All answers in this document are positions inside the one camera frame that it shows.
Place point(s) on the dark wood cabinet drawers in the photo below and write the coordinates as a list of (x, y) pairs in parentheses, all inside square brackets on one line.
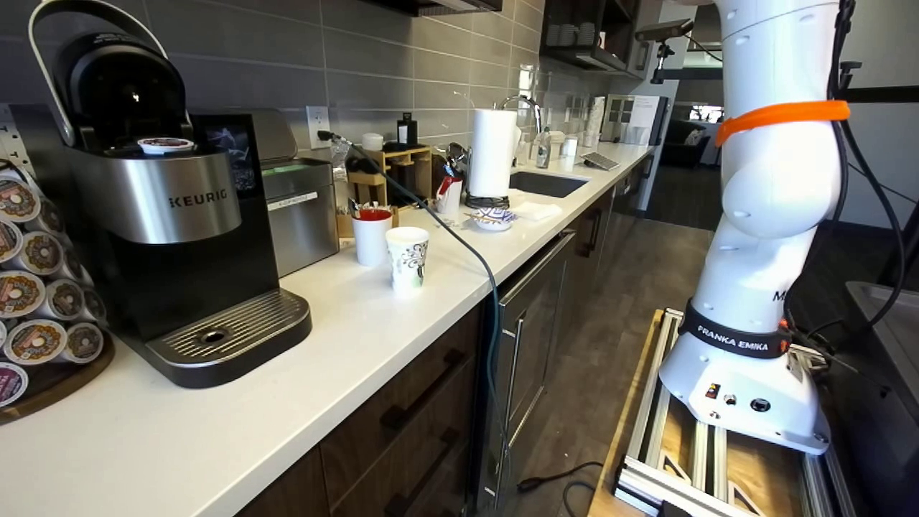
[(404, 432)]

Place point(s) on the white cup with red stirrers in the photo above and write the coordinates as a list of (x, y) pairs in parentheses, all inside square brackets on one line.
[(450, 202)]

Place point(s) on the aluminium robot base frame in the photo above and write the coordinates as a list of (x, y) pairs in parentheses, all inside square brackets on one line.
[(671, 450)]

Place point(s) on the coffee pod carousel rack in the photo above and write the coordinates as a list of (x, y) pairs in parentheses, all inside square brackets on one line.
[(34, 307)]

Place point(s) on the black silver Keurig coffee maker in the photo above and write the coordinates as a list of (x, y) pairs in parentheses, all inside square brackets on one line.
[(174, 221)]

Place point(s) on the kitchen sink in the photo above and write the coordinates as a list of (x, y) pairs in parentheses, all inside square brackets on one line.
[(546, 186)]

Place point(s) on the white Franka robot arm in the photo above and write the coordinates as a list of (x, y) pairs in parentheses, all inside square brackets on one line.
[(764, 212)]

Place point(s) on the white mug red inside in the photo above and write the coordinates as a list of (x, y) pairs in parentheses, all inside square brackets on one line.
[(372, 241)]

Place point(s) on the white paper towel roll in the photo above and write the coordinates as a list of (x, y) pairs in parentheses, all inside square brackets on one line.
[(493, 153)]

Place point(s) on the white wall outlet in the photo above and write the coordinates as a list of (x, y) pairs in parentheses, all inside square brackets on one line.
[(318, 124)]

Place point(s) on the wooden counter organizer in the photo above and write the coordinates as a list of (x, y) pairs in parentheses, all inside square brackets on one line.
[(404, 167)]

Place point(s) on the black canister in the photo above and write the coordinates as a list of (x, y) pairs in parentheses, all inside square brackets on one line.
[(405, 131)]

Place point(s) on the printed paper cup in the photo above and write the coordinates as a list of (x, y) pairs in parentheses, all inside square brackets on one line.
[(410, 259)]

